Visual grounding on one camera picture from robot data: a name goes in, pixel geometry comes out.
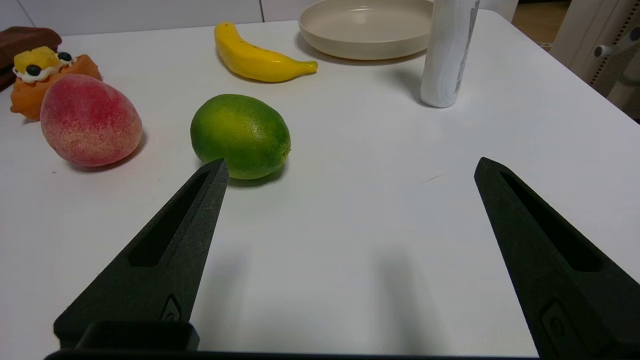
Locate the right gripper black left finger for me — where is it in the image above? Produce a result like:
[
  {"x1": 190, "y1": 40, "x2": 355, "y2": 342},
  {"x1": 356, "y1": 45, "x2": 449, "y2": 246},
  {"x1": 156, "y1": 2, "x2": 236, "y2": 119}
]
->
[{"x1": 53, "y1": 158, "x2": 230, "y2": 352}]

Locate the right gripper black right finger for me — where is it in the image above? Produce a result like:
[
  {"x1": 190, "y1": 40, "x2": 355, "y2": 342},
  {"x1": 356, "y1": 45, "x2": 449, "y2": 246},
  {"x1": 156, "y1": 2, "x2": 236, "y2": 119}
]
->
[{"x1": 474, "y1": 157, "x2": 640, "y2": 360}]

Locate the brown chocolate bread roll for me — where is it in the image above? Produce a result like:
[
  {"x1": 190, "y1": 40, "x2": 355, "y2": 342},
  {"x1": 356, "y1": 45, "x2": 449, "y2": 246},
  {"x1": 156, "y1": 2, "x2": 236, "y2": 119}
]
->
[{"x1": 0, "y1": 26, "x2": 63, "y2": 92}]

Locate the beige round plate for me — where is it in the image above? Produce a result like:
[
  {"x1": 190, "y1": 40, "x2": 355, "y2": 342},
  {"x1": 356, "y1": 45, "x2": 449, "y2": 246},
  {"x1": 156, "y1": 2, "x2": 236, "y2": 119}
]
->
[{"x1": 298, "y1": 0, "x2": 435, "y2": 61}]

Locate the green lime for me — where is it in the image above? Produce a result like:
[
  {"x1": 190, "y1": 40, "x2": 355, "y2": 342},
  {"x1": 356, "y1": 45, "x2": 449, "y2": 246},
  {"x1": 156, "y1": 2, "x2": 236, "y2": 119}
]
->
[{"x1": 190, "y1": 93, "x2": 292, "y2": 181}]

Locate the red pink peach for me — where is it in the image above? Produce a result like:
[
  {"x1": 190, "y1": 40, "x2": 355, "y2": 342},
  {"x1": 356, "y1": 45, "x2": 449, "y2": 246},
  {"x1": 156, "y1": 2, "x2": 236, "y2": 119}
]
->
[{"x1": 40, "y1": 74, "x2": 144, "y2": 167}]

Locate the yellow banana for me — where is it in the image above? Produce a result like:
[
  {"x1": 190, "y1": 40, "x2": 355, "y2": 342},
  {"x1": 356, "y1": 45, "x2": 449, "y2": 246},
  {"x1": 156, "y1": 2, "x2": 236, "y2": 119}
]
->
[{"x1": 214, "y1": 21, "x2": 319, "y2": 84}]

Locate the white spray bottle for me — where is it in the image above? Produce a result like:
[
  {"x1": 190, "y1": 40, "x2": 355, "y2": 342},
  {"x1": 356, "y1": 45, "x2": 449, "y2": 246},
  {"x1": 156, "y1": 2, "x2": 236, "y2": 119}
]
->
[{"x1": 420, "y1": 0, "x2": 481, "y2": 109}]

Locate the white desk frame with knob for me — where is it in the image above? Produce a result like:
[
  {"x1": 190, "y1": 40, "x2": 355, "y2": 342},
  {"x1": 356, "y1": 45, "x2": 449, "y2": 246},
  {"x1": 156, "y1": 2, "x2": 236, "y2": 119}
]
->
[{"x1": 550, "y1": 0, "x2": 640, "y2": 121}]

